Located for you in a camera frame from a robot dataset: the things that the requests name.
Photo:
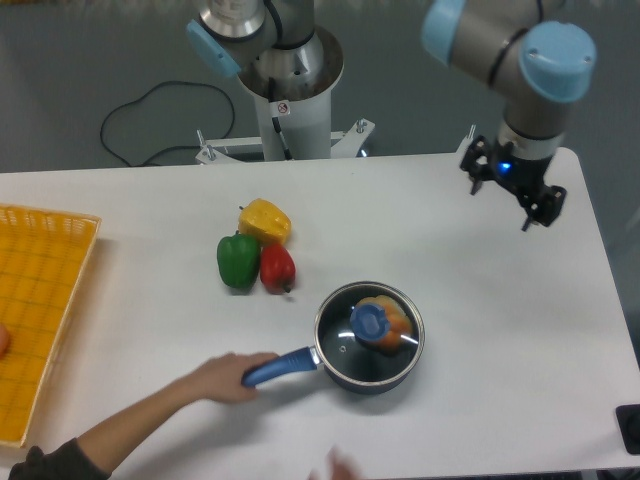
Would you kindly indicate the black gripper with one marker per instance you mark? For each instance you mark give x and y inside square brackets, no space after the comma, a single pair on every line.
[519,168]

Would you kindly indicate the glass pot lid blue knob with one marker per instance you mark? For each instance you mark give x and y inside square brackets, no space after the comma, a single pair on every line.
[367,332]

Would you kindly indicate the person's forearm grey sleeve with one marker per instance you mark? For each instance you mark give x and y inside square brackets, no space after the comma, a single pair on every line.
[99,451]

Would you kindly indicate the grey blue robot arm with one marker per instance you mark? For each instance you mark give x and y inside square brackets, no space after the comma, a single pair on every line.
[541,67]

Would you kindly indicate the blurred second hand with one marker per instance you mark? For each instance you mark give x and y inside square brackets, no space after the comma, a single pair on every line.
[339,466]

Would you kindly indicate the person's right hand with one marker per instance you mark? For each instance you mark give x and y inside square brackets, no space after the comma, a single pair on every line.
[220,379]

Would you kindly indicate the knotted bread roll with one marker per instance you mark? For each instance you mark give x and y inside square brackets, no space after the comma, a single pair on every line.
[381,322]

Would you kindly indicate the red bell pepper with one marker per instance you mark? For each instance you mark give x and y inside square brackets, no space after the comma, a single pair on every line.
[277,269]

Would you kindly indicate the yellow bell pepper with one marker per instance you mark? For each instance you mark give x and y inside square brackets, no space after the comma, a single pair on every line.
[264,221]

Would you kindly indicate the black device at table edge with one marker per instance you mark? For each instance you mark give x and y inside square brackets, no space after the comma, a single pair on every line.
[628,421]

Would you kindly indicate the green bell pepper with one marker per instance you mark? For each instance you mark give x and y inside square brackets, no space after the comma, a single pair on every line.
[238,260]

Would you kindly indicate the yellow plastic basket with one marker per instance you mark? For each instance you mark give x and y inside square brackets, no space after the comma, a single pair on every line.
[44,254]

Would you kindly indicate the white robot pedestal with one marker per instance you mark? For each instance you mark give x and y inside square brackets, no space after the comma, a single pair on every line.
[292,94]

